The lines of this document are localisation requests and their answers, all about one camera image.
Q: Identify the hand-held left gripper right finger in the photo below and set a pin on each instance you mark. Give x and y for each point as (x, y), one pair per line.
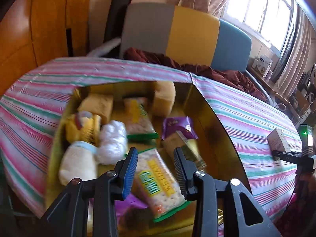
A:
(180, 170)

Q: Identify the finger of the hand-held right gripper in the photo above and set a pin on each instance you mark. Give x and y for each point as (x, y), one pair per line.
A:
(286, 156)

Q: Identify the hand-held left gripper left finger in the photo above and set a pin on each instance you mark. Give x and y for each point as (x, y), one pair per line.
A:
(129, 175)

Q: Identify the large cream box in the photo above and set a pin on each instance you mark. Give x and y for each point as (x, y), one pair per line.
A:
(279, 139)

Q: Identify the green yellow cracker packet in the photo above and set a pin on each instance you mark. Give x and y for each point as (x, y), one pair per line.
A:
(155, 185)
(138, 118)

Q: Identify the purple snack packet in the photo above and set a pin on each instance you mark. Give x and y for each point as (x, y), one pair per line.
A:
(128, 207)
(177, 127)

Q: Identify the white snack packet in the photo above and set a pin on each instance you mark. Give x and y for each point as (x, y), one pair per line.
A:
(112, 140)

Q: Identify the gold tin box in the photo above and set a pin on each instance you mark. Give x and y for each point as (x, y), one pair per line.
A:
(217, 133)

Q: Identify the cream and blue packet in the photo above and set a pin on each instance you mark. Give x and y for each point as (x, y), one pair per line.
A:
(76, 165)

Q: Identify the yellow snack packet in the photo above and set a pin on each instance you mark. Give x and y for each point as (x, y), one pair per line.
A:
(79, 128)

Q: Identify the tan bread loaf packet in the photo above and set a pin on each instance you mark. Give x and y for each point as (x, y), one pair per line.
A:
(164, 98)

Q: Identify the tan sponge cake packet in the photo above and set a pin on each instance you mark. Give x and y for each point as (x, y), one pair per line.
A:
(97, 105)

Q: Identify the person's right forearm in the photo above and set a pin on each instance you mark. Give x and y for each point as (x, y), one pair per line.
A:
(306, 192)

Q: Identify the cluttered dark shelf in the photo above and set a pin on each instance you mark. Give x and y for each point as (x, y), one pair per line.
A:
(306, 96)

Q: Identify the wooden side table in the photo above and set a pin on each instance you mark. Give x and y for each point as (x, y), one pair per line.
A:
(279, 93)

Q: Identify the white cardboard boxes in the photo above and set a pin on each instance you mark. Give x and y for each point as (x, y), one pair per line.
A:
(261, 65)

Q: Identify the dark red cloth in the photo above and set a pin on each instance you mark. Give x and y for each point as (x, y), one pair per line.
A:
(148, 56)

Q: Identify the striped tablecloth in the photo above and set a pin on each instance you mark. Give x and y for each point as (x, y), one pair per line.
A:
(37, 91)

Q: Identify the grey yellow blue sofa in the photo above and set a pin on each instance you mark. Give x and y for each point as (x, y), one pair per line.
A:
(192, 32)

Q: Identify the bright window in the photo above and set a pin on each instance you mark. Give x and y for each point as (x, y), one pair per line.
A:
(259, 9)

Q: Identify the black rolled mat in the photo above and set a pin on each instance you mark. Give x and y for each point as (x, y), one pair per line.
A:
(116, 14)

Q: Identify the wooden wardrobe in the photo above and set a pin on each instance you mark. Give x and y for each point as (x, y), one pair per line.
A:
(44, 24)

